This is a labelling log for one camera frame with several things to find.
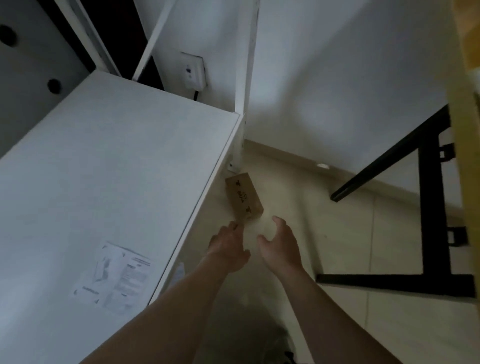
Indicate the person's right hand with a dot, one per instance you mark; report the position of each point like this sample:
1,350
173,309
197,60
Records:
283,255

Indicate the person's left hand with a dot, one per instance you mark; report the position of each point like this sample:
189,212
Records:
228,249

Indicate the INS BAHA cardboard box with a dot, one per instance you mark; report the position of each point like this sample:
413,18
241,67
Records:
245,197

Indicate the person's right forearm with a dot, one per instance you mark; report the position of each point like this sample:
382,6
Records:
330,330

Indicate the person's left forearm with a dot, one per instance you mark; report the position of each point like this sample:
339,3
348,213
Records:
161,322

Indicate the person's grey shoe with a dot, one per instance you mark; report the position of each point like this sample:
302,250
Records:
281,345

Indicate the white paper label slip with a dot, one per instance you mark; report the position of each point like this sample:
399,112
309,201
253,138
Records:
178,273

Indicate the white printed label sticker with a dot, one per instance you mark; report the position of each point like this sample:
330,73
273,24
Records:
116,281

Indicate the white metal shelf rack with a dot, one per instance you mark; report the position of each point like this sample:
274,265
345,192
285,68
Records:
112,168

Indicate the wooden table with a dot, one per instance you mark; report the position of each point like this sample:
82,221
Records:
465,150

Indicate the white wall socket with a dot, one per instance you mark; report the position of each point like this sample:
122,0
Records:
193,71

